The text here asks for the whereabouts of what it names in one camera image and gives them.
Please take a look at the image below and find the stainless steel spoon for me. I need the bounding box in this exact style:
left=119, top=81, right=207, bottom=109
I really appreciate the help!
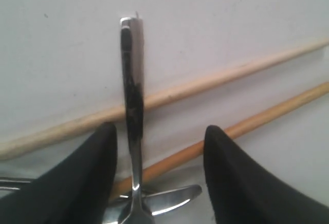
left=0, top=177, right=34, bottom=192

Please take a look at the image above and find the dark wooden chopstick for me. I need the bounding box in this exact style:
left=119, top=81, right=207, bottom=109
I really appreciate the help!
left=109, top=81, right=329, bottom=201

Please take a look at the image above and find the stainless steel table knife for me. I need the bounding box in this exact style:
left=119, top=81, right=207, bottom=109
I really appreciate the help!
left=106, top=184, right=202, bottom=218

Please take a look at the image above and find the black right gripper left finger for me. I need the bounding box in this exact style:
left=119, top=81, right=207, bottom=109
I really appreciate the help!
left=1, top=122, right=118, bottom=223

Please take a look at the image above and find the light wooden chopstick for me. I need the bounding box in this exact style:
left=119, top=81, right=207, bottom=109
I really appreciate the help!
left=1, top=39, right=328, bottom=161

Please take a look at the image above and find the stainless steel fork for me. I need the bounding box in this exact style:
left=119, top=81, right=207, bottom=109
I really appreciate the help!
left=118, top=16, right=155, bottom=223

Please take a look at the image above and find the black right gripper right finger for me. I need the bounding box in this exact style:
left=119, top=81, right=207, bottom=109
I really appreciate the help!
left=204, top=125, right=328, bottom=223

